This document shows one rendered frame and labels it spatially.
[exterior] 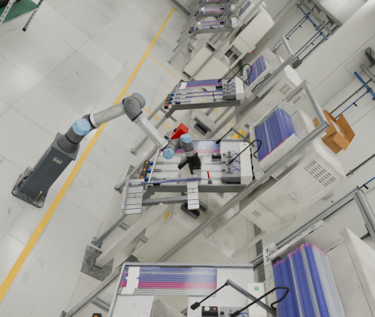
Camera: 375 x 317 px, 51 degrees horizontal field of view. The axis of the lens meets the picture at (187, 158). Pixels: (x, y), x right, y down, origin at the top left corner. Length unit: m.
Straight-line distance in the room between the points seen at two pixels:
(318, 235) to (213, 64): 5.67
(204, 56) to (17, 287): 5.48
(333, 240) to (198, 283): 0.71
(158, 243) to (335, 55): 3.79
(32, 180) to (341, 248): 2.14
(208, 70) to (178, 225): 4.71
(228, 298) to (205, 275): 0.19
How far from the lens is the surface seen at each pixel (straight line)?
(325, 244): 2.02
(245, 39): 7.22
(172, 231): 3.10
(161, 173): 2.99
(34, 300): 2.81
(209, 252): 3.22
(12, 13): 4.48
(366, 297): 1.84
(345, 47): 5.88
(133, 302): 2.12
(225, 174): 2.83
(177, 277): 2.17
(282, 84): 4.04
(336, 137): 3.04
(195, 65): 7.36
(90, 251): 3.20
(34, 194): 3.18
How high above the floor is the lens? 2.28
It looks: 26 degrees down
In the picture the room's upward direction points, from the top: 46 degrees clockwise
